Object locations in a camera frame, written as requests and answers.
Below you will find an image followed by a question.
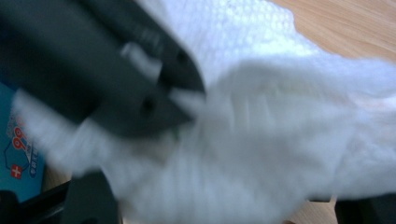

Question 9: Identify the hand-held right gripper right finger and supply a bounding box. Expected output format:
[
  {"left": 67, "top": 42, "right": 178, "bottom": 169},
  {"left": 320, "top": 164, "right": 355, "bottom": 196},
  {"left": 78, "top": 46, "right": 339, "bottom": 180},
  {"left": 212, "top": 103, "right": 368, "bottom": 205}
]
[{"left": 334, "top": 191, "right": 396, "bottom": 224}]

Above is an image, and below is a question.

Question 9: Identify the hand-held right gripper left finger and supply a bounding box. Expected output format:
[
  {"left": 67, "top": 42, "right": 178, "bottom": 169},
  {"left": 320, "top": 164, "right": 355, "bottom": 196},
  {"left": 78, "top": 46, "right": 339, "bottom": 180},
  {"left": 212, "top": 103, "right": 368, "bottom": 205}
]
[{"left": 62, "top": 170, "right": 121, "bottom": 224}]

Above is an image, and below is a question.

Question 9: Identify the blue wet wipes pack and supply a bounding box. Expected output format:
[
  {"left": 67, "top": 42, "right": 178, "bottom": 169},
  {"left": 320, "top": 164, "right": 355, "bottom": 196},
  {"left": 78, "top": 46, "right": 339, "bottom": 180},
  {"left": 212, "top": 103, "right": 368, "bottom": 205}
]
[{"left": 0, "top": 82, "right": 47, "bottom": 203}]

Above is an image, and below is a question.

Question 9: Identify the white wet wipe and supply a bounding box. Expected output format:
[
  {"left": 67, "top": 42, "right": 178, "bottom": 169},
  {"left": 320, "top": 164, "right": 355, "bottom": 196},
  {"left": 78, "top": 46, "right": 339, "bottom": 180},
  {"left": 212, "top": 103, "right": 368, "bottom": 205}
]
[{"left": 12, "top": 0, "right": 396, "bottom": 224}]

